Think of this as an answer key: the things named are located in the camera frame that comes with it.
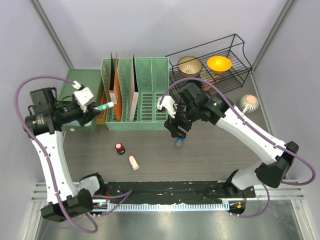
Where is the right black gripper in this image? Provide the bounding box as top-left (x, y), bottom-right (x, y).
top-left (164, 101), bottom-right (200, 139)

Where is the green white glue stick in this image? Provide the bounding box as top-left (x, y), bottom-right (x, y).
top-left (94, 101), bottom-right (114, 112)

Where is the orange folder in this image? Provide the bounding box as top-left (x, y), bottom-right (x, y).
top-left (108, 53), bottom-right (123, 122)

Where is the drawer box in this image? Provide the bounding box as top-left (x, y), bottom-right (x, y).
top-left (57, 69), bottom-right (104, 133)

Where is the white folder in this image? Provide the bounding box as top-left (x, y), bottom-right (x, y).
top-left (128, 55), bottom-right (139, 122)

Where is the red black stamp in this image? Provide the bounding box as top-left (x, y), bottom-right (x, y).
top-left (115, 142), bottom-right (126, 155)

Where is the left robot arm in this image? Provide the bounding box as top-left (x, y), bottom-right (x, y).
top-left (25, 87), bottom-right (107, 223)

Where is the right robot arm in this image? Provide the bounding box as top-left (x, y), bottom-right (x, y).
top-left (156, 82), bottom-right (299, 198)

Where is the blue grey bottle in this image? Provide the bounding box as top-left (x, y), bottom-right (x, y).
top-left (174, 137), bottom-right (184, 149)

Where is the pink eraser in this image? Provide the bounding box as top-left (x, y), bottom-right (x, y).
top-left (128, 156), bottom-right (139, 171)

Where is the pink mug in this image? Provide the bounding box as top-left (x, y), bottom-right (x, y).
top-left (199, 71), bottom-right (221, 92)

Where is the green file organizer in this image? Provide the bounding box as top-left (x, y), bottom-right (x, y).
top-left (105, 57), bottom-right (169, 131)

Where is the brown glass bowl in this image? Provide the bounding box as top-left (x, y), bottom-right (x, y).
top-left (177, 56), bottom-right (203, 78)

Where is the striped ceramic mug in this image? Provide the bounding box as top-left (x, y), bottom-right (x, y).
top-left (238, 94), bottom-right (260, 114)

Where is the orange bowl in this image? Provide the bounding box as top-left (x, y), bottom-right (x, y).
top-left (207, 56), bottom-right (232, 74)

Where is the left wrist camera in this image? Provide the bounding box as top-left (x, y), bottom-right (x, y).
top-left (72, 81), bottom-right (96, 113)

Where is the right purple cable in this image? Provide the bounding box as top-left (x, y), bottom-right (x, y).
top-left (159, 77), bottom-right (317, 218)

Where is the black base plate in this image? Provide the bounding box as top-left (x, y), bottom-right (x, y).
top-left (99, 180), bottom-right (256, 206)

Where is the white cable tray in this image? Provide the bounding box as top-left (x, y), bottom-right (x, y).
top-left (114, 201), bottom-right (230, 212)

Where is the black wire rack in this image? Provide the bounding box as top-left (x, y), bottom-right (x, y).
top-left (167, 33), bottom-right (252, 93)

